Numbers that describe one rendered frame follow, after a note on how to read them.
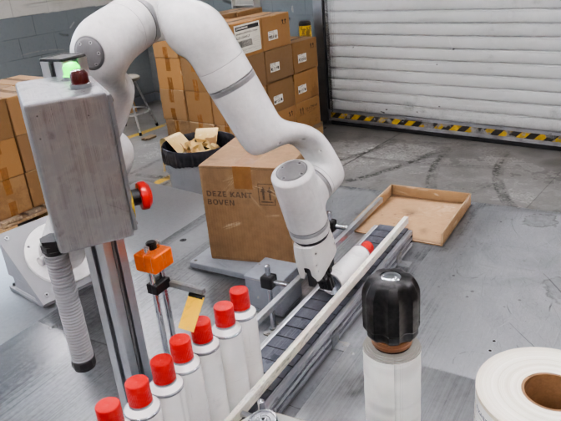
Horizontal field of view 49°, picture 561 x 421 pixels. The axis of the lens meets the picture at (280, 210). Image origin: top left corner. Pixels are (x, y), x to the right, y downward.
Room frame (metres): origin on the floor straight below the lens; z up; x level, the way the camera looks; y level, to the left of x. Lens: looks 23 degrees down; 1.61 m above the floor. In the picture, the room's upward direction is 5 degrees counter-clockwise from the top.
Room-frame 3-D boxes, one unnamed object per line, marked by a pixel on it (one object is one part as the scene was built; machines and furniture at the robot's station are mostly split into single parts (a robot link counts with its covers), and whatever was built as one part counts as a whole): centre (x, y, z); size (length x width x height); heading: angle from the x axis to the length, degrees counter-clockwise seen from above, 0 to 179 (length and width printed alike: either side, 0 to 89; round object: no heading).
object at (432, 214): (1.67, -0.40, 0.85); 0.30 x 0.26 x 0.04; 148
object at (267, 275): (1.14, 0.02, 0.91); 0.07 x 0.03 x 0.16; 58
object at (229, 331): (0.86, 0.11, 0.98); 0.05 x 0.05 x 0.20
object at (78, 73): (0.76, 0.23, 1.49); 0.03 x 0.03 x 0.02
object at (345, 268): (1.28, -0.15, 0.91); 0.20 x 0.05 x 0.05; 146
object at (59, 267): (0.74, 0.30, 1.18); 0.04 x 0.04 x 0.21
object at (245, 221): (1.59, 0.03, 0.99); 0.30 x 0.24 x 0.27; 159
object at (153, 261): (0.84, 0.18, 1.05); 0.10 x 0.04 x 0.33; 58
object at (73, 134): (0.78, 0.26, 1.38); 0.17 x 0.10 x 0.19; 23
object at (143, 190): (0.76, 0.18, 1.33); 0.04 x 0.03 x 0.04; 23
